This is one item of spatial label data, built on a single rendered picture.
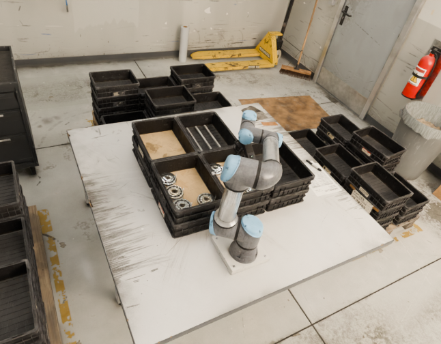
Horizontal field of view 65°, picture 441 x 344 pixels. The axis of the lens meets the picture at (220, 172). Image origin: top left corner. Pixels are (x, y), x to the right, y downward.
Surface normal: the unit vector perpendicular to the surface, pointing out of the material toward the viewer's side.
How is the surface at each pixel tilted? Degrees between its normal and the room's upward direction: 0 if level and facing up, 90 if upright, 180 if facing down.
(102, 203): 0
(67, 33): 90
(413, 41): 90
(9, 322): 0
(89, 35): 90
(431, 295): 0
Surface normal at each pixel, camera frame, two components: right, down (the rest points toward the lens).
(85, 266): 0.15, -0.73
